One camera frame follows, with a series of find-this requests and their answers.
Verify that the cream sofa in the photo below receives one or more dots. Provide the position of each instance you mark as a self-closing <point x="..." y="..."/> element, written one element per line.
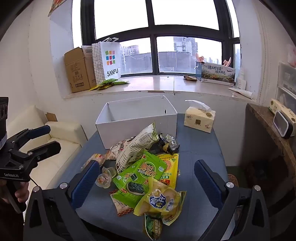
<point x="60" y="139"/>

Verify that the beige perforated object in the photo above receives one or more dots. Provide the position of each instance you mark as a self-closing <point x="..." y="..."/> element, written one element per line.
<point x="232" y="179"/>

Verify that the brown snack wrapper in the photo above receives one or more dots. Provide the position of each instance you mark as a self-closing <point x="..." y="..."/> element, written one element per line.
<point x="190" y="77"/>

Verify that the yellow tissue pack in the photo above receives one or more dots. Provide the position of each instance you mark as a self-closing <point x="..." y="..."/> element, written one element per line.
<point x="198" y="120"/>

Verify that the white plastic drawer unit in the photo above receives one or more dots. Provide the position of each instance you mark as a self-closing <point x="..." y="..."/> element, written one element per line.
<point x="286" y="81"/>

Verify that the black window frame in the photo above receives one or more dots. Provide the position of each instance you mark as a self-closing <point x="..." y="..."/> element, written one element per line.
<point x="151" y="23"/>

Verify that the person's left hand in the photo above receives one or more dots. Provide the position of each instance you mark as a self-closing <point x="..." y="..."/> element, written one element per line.
<point x="24" y="192"/>

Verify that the yellow noodle snack bag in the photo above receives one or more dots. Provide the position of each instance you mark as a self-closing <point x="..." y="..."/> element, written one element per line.
<point x="170" y="162"/>

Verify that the black snack packet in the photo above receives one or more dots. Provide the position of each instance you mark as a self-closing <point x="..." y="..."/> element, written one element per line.
<point x="157" y="147"/>

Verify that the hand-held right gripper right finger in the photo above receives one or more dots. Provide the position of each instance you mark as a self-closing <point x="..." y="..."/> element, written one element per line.
<point x="208" y="183"/>

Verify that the brown stone shelf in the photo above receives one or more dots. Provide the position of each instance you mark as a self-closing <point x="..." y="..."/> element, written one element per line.
<point x="272" y="125"/>

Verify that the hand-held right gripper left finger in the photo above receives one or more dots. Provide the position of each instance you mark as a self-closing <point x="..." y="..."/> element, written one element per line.
<point x="85" y="183"/>

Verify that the brown cardboard piece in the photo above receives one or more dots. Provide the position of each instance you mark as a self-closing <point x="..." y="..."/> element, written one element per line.
<point x="51" y="117"/>

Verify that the pale cardboard box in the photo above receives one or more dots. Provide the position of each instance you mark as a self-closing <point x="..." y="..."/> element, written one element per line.
<point x="87" y="51"/>

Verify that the white shopping bag coloured squares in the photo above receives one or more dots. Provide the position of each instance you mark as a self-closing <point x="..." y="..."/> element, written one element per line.
<point x="113" y="69"/>

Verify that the yellow bag with blue logo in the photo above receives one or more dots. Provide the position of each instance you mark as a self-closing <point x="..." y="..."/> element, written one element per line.
<point x="159" y="201"/>

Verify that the clear jelly cup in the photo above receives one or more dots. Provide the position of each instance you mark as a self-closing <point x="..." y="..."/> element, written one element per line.
<point x="104" y="179"/>
<point x="109" y="171"/>

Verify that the white desk clock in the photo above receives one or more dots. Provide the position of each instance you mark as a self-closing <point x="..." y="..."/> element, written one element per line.
<point x="283" y="124"/>

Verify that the white packet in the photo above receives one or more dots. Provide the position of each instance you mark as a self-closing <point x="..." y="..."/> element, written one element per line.
<point x="241" y="80"/>

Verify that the green pea snack packet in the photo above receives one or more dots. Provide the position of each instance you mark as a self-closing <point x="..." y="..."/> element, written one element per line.
<point x="152" y="228"/>

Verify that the green seaweed snack packet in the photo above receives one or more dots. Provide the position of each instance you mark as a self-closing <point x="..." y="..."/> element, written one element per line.
<point x="143" y="171"/>

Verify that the large white green-edged snack bag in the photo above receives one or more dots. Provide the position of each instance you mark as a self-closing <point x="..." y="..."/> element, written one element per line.
<point x="138" y="141"/>

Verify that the orange bordered snack packet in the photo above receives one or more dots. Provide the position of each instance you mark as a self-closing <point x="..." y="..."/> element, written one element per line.
<point x="120" y="206"/>

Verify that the landscape printed gift box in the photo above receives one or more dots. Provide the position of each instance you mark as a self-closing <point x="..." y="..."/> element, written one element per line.
<point x="217" y="74"/>

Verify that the ink drawing snack bag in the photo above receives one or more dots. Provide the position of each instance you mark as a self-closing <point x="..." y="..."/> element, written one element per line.
<point x="114" y="149"/>

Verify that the pink plastic bag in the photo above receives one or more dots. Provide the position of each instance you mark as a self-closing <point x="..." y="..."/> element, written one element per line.
<point x="292" y="55"/>

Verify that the white folded paper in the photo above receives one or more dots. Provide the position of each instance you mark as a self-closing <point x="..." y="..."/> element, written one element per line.
<point x="241" y="93"/>

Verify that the white cardboard box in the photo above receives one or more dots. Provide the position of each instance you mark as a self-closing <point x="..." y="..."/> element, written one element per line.
<point x="138" y="125"/>

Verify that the dark foil snack packet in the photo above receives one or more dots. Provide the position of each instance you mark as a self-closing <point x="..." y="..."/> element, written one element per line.
<point x="174" y="144"/>

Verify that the pile of green sachets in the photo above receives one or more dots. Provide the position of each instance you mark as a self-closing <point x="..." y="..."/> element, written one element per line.
<point x="108" y="83"/>

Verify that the blue tablecloth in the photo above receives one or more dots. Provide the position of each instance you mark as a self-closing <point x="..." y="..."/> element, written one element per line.
<point x="201" y="148"/>

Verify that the white green tissue pack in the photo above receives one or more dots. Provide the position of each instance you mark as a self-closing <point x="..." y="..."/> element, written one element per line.
<point x="278" y="106"/>

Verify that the colourful wall hanging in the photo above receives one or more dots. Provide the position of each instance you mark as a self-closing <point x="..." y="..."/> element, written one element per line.
<point x="55" y="5"/>

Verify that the brown cardboard box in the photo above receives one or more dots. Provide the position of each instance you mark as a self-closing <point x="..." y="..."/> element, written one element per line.
<point x="77" y="71"/>

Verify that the polka dot paper bag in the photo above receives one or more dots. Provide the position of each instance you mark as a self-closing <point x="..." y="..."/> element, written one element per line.
<point x="97" y="64"/>

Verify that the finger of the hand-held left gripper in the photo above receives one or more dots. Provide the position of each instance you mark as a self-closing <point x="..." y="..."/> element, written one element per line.
<point x="49" y="148"/>
<point x="41" y="131"/>

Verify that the pink toy figure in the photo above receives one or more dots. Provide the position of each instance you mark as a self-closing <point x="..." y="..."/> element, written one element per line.
<point x="198" y="56"/>
<point x="227" y="62"/>

